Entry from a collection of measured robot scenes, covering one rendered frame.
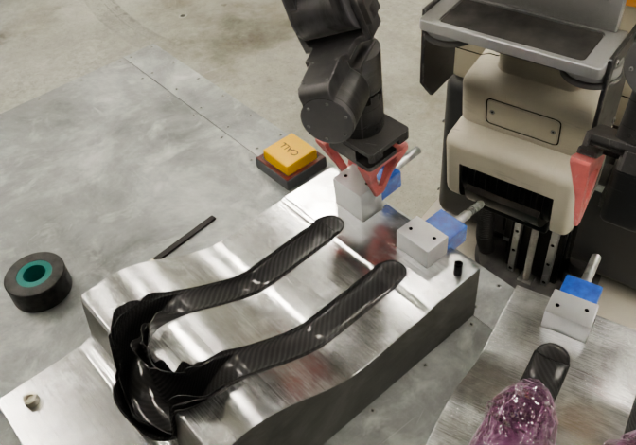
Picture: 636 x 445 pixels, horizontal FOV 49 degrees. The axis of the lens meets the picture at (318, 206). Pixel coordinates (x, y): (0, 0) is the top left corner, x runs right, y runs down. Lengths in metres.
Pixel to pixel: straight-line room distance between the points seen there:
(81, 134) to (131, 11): 2.19
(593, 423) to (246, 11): 2.74
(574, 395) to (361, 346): 0.23
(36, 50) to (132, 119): 2.06
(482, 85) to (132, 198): 0.57
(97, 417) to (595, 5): 0.76
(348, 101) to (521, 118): 0.48
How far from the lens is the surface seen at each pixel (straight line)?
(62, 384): 0.85
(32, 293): 0.99
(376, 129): 0.81
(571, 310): 0.83
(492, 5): 1.02
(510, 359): 0.81
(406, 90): 2.67
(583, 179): 0.73
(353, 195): 0.87
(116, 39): 3.24
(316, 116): 0.71
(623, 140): 0.72
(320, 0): 0.72
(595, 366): 0.83
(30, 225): 1.14
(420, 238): 0.83
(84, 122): 1.31
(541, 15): 1.00
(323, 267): 0.84
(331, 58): 0.72
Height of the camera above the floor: 1.52
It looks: 44 degrees down
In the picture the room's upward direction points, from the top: 6 degrees counter-clockwise
